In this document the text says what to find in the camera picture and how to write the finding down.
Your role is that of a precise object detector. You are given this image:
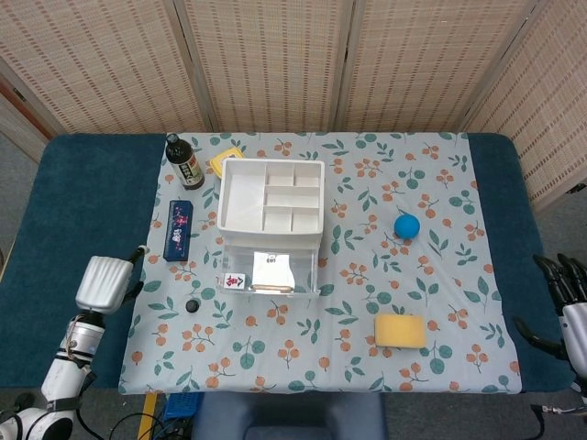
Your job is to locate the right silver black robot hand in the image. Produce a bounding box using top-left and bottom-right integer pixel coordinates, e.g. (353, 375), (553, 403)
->
(513, 253), (587, 373)

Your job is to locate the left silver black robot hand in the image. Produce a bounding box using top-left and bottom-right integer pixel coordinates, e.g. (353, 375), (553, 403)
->
(74, 246), (150, 315)

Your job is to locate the clear plastic storage bin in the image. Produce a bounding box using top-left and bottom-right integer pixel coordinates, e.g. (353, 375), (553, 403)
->
(215, 242), (322, 300)

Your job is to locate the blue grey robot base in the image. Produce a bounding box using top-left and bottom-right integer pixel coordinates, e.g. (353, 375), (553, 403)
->
(191, 392), (389, 440)

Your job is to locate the dark blue rectangular box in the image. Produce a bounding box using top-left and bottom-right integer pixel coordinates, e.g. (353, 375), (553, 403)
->
(163, 199), (194, 263)

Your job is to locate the white plastic drawer organizer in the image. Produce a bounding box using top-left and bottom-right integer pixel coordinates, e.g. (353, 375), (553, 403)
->
(216, 158), (326, 258)

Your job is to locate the dark teal table cover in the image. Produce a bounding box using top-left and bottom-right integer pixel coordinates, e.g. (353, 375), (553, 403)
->
(0, 132), (580, 391)

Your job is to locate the dark sauce bottle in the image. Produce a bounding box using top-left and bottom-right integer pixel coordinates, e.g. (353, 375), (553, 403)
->
(165, 133), (206, 192)

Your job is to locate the blue plastic crate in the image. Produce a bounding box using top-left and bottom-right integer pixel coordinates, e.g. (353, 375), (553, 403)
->
(163, 392), (203, 421)

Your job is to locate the shiny white card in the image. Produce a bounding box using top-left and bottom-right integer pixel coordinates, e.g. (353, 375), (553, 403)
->
(251, 250), (295, 288)

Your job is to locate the yellow sponge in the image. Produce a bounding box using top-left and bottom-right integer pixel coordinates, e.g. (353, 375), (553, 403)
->
(374, 313), (427, 350)

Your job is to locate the blue ball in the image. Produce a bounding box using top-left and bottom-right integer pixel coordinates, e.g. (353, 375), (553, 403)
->
(393, 214), (422, 240)

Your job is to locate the floral print tablecloth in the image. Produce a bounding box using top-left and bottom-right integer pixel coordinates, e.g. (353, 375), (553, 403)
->
(117, 131), (524, 396)

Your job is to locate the woven folding screen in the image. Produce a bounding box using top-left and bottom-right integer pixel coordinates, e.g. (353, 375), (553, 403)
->
(0, 0), (587, 213)

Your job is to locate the thin black cable with connector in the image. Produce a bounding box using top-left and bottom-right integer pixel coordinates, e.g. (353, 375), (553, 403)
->
(530, 401), (587, 440)

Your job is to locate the black floor cable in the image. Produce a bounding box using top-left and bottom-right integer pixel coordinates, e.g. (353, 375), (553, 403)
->
(109, 412), (169, 440)

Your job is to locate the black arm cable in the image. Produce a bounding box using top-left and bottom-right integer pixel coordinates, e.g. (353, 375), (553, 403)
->
(75, 405), (95, 440)

